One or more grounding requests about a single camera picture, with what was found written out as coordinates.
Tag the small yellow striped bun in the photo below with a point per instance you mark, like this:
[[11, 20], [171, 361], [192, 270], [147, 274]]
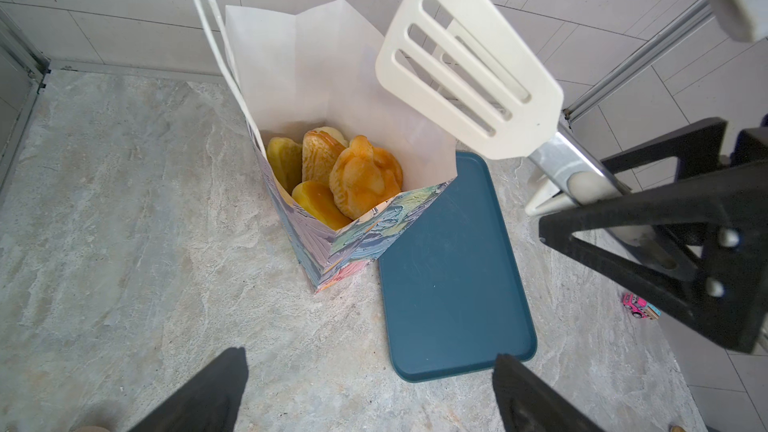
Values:
[[285, 158]]

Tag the pink toy truck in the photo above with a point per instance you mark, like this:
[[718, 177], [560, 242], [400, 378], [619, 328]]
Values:
[[639, 307]]

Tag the round swirl bun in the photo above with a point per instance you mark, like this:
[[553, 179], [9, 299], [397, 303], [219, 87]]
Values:
[[363, 177]]

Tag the metal tongs with white tips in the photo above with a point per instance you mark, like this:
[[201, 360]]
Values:
[[462, 66]]

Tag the teal rectangular tray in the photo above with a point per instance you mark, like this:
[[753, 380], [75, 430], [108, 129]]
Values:
[[451, 288]]

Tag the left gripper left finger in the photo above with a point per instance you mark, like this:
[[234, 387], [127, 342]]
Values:
[[209, 401]]

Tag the ring shaped donut bread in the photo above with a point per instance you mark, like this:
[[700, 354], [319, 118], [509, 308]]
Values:
[[317, 199]]

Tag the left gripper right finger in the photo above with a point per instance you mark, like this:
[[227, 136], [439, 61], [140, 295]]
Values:
[[526, 403]]

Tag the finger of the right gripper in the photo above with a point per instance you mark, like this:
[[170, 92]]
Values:
[[696, 147], [704, 260]]

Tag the braided bread roll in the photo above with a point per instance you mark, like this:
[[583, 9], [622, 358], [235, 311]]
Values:
[[321, 148]]

